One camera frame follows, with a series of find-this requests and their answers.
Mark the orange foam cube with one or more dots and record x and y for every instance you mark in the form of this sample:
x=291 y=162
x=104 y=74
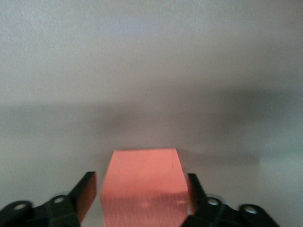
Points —
x=144 y=184

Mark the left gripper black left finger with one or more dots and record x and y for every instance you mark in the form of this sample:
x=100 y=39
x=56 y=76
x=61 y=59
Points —
x=59 y=212

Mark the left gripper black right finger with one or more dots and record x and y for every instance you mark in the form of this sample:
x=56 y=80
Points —
x=213 y=212

